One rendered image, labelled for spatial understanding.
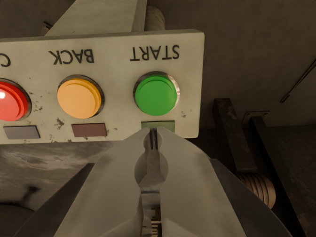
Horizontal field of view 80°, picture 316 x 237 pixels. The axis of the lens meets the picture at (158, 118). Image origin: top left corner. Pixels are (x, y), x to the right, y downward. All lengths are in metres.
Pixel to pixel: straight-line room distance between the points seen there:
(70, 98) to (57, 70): 0.03
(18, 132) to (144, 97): 0.15
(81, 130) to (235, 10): 0.72
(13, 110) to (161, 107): 0.14
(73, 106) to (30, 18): 0.73
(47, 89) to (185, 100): 0.14
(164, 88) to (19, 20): 0.81
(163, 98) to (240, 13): 0.69
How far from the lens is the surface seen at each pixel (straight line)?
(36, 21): 0.91
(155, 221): 2.48
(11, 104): 0.23
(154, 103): 0.18
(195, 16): 0.80
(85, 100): 0.19
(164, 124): 0.20
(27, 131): 0.25
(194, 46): 0.18
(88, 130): 0.22
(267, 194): 0.79
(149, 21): 0.64
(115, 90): 0.19
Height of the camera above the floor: 0.74
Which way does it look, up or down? 42 degrees down
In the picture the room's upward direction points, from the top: 179 degrees clockwise
